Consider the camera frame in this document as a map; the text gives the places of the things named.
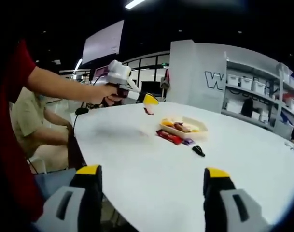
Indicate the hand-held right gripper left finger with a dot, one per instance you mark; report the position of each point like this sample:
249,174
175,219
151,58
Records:
88,198

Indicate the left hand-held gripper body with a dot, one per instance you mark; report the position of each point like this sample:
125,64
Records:
117,75

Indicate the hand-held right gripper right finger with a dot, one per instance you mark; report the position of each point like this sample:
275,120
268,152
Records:
214,200

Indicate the red white-print snack packet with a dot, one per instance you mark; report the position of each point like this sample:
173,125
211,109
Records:
148,111

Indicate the pile of snacks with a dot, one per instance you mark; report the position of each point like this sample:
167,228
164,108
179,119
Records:
178,126

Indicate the long dark red snack bar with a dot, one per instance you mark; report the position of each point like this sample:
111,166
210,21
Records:
169,137

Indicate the cream plastic container tray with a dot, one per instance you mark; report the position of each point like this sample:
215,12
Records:
195,123

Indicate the small black packet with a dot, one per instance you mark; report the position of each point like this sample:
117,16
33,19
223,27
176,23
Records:
198,151

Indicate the purple snack packet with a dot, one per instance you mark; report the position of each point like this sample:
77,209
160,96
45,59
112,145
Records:
187,141

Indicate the person's left hand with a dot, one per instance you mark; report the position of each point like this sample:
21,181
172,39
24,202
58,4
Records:
108,95

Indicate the black computer monitor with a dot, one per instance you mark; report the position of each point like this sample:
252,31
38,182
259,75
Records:
149,87

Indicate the monitor with purple display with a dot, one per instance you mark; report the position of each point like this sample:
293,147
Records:
101,72

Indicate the hanging grey red jacket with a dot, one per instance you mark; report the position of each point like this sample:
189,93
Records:
165,82

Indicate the large hanging display screen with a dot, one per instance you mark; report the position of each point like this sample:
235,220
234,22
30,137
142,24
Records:
103,43

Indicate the person's blue jeans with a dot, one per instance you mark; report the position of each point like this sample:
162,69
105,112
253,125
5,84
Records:
55,181

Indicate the white plastic chair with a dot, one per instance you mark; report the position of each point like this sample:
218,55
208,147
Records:
39,164

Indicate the ceiling light strip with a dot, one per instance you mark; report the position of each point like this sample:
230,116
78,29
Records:
134,4

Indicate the large white storage bin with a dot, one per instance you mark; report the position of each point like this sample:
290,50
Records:
234,79
259,87
246,82

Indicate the black bag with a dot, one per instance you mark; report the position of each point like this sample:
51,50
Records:
247,108

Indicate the person's red shirt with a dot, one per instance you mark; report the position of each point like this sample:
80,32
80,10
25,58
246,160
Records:
14,120

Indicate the grey metal shelving unit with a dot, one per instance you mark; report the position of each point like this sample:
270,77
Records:
280,96

